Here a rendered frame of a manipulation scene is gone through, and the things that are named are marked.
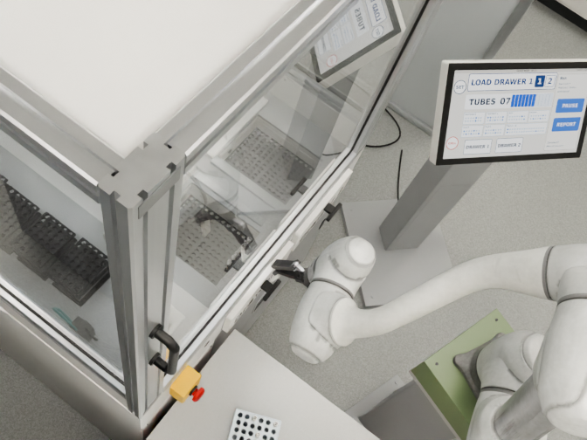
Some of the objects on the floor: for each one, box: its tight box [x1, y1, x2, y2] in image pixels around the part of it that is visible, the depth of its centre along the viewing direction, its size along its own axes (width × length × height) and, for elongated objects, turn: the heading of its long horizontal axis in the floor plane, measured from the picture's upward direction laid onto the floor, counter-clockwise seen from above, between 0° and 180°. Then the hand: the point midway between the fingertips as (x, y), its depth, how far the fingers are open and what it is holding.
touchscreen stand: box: [340, 156, 493, 309], centre depth 248 cm, size 50×45×102 cm
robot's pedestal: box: [344, 320, 479, 440], centre depth 223 cm, size 30×30×76 cm
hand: (293, 293), depth 176 cm, fingers open, 13 cm apart
